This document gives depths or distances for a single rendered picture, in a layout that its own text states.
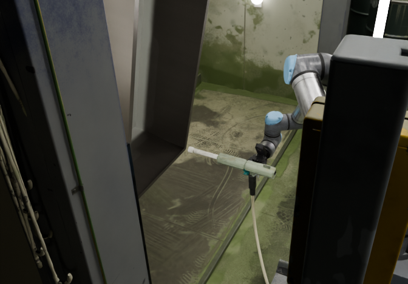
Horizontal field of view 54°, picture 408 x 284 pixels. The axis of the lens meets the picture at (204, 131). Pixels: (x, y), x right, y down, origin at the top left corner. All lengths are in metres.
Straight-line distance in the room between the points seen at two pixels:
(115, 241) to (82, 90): 0.37
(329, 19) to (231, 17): 0.85
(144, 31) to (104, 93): 1.38
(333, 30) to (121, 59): 2.28
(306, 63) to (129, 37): 0.71
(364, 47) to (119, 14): 1.15
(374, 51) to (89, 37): 0.52
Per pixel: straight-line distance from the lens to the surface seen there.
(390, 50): 0.34
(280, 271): 0.85
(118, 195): 0.90
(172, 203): 2.60
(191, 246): 2.34
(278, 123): 2.19
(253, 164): 2.03
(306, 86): 1.62
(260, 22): 3.61
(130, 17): 1.40
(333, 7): 3.42
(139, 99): 2.34
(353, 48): 0.34
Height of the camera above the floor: 1.75
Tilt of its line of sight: 31 degrees down
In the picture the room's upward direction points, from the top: 2 degrees counter-clockwise
